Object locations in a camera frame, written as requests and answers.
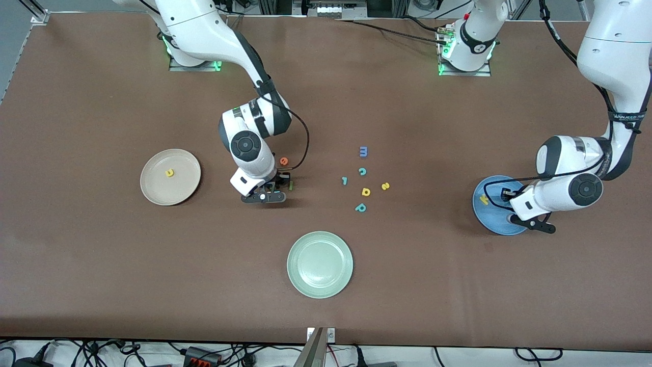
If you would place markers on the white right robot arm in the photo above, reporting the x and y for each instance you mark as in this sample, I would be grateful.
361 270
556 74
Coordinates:
204 30

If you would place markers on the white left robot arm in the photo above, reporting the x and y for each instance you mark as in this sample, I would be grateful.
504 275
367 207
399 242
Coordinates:
621 61

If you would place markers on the blue plate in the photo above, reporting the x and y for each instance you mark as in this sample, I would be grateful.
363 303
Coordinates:
489 216

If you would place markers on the teal letter p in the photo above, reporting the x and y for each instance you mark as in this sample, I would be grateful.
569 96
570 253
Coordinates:
358 209

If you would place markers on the pale green plate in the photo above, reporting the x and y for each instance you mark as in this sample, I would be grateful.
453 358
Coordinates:
320 265

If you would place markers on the beige brown plate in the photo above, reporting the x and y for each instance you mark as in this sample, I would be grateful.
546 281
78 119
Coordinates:
158 188

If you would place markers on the brown table cover mat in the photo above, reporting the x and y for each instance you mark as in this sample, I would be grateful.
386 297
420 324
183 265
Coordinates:
356 102

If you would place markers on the grey control device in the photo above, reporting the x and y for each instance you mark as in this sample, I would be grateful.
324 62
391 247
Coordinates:
331 10

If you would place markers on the aluminium profile bar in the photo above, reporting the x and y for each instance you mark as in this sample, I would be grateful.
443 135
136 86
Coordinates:
313 351

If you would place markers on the black power strip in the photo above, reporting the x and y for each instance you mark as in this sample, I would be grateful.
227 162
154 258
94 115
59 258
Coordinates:
201 357

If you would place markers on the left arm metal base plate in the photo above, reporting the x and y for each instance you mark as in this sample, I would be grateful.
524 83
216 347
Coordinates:
463 74

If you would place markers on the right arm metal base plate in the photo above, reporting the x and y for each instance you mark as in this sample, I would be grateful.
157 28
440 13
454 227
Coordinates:
183 68

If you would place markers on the white metal bracket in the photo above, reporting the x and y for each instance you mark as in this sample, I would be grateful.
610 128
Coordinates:
331 335

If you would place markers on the aluminium frame post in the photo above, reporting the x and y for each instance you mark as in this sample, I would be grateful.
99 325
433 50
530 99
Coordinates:
38 12

